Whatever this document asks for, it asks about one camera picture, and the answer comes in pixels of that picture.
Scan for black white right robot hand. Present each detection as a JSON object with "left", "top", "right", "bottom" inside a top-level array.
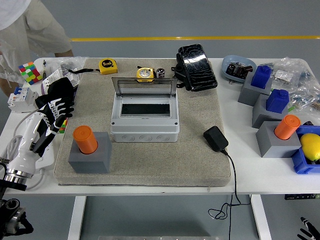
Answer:
[{"left": 296, "top": 216, "right": 320, "bottom": 240}]

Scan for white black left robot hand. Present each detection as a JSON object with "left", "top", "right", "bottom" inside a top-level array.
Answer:
[{"left": 6, "top": 98, "right": 76, "bottom": 177}]

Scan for orange cylinder battery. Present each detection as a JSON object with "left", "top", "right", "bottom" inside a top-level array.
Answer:
[
  {"left": 274, "top": 114, "right": 302, "bottom": 141},
  {"left": 72, "top": 125, "right": 99, "bottom": 155}
]

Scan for grey plastic junction box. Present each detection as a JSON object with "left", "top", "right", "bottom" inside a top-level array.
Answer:
[{"left": 110, "top": 88, "right": 181, "bottom": 143}]

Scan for smoked transparent box lid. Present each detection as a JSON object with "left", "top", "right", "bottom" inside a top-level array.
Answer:
[{"left": 111, "top": 76, "right": 178, "bottom": 98}]

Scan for blue block battery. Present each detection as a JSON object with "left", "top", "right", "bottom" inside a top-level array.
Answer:
[
  {"left": 265, "top": 88, "right": 290, "bottom": 113},
  {"left": 250, "top": 65, "right": 273, "bottom": 90}
]

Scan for black table control panel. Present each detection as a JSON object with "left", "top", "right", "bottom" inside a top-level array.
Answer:
[{"left": 284, "top": 193, "right": 320, "bottom": 201}]

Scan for small colourful puzzle cube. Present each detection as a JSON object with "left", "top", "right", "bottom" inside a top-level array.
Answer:
[{"left": 58, "top": 119, "right": 69, "bottom": 134}]

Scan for white table leg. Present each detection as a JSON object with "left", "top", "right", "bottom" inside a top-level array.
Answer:
[
  {"left": 250, "top": 194, "right": 273, "bottom": 240},
  {"left": 67, "top": 195, "right": 87, "bottom": 240}
]

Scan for grey block holder round hole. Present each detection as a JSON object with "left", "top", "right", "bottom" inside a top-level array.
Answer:
[{"left": 67, "top": 131, "right": 113, "bottom": 175}]

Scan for blue plastic bin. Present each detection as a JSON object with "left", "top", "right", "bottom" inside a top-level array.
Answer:
[{"left": 290, "top": 124, "right": 320, "bottom": 175}]

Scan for black cloth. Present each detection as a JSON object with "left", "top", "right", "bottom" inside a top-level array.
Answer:
[{"left": 34, "top": 76, "right": 76, "bottom": 117}]

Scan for white printed label card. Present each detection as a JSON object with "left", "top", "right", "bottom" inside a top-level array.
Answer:
[{"left": 40, "top": 68, "right": 63, "bottom": 96}]

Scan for large colourful puzzle cube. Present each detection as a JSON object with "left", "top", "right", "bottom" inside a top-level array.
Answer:
[{"left": 18, "top": 61, "right": 43, "bottom": 86}]

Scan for yellow lemon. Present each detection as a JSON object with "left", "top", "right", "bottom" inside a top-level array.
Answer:
[{"left": 299, "top": 133, "right": 320, "bottom": 162}]

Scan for white grey electrical module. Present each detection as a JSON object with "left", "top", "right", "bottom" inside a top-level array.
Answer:
[{"left": 66, "top": 71, "right": 82, "bottom": 88}]

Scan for clear bag with dark parts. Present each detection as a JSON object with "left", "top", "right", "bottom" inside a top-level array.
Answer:
[{"left": 46, "top": 56, "right": 88, "bottom": 76}]

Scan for person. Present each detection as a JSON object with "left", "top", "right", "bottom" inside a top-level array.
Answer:
[{"left": 0, "top": 0, "right": 75, "bottom": 97}]

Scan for grey-brown fabric mat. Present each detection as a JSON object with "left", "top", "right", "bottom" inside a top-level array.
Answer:
[{"left": 53, "top": 57, "right": 232, "bottom": 188}]

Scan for black power adapter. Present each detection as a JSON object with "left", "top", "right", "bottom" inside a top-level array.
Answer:
[{"left": 202, "top": 125, "right": 230, "bottom": 152}]

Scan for yellow tape measure chrome face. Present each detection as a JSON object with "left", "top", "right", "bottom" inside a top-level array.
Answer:
[{"left": 136, "top": 66, "right": 155, "bottom": 83}]

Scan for clear bags of small parts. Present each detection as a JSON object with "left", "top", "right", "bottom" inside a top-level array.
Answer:
[{"left": 264, "top": 56, "right": 320, "bottom": 113}]

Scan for dark electronic parts pile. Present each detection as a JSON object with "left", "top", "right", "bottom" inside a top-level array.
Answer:
[{"left": 225, "top": 61, "right": 254, "bottom": 80}]

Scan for light blue bowl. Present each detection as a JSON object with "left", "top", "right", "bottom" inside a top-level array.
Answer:
[{"left": 221, "top": 54, "right": 258, "bottom": 84}]

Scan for black glossy pouch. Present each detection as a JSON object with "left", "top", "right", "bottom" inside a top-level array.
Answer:
[{"left": 171, "top": 44, "right": 219, "bottom": 92}]

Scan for white circuit breaker blue switch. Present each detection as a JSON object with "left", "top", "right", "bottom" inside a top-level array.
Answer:
[{"left": 7, "top": 86, "right": 40, "bottom": 114}]

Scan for black adapter cord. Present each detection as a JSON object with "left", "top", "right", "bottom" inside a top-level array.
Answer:
[{"left": 207, "top": 148, "right": 252, "bottom": 240}]

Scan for yellow tape measure with strap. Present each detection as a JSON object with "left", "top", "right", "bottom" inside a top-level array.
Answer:
[{"left": 67, "top": 58, "right": 119, "bottom": 76}]

